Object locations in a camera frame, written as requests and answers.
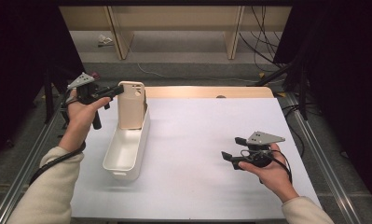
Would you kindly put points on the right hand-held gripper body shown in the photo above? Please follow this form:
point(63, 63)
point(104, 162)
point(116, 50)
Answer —
point(261, 138)

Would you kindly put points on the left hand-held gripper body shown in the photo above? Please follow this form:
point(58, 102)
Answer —
point(85, 91)

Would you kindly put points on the beige phone case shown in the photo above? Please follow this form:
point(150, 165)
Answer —
point(130, 109)

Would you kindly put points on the white plastic storage bin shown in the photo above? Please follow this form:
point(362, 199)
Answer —
point(124, 152)

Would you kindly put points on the person's left hand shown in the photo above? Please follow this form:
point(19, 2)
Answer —
point(79, 121)

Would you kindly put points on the person's right hand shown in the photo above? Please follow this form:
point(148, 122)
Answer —
point(273, 177)

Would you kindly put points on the small dark table grommet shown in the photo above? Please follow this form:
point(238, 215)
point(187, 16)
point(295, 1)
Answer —
point(221, 96)

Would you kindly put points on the crumpled white paper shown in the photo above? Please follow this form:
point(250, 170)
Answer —
point(104, 40)

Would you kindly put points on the wooden table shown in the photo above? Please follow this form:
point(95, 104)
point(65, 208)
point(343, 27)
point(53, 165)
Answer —
point(205, 92)

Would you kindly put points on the black metal stand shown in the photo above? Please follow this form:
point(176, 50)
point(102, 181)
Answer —
point(303, 93)

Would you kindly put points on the black curtain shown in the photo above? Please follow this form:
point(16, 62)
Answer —
point(345, 62)
point(19, 46)

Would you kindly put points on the beige shelf unit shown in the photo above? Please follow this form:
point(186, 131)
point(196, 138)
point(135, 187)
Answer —
point(174, 17)

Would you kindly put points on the metal floor rail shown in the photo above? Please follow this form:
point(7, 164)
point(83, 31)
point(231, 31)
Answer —
point(15, 186)
point(323, 157)

